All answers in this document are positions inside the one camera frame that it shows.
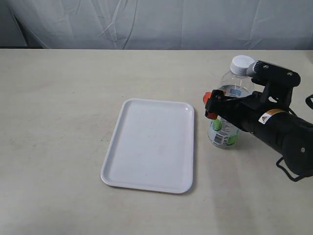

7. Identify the white wrinkled backdrop cloth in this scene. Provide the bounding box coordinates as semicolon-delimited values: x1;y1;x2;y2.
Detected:
0;0;313;50

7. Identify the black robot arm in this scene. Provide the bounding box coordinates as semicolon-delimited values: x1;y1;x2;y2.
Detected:
203;90;313;182

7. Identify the white rectangular plastic tray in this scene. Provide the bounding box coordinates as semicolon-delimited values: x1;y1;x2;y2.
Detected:
100;98;195;194

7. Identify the wrist camera with silver lens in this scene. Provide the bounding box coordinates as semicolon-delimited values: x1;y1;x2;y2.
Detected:
246;60;301;107

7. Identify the clear bottle with green label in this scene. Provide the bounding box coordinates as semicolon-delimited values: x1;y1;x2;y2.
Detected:
208;55;255;148

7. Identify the black cable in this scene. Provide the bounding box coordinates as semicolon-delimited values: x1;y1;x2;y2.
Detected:
276;94;313;183

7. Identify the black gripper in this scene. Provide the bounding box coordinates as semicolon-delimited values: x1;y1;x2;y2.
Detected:
203;90;293;134

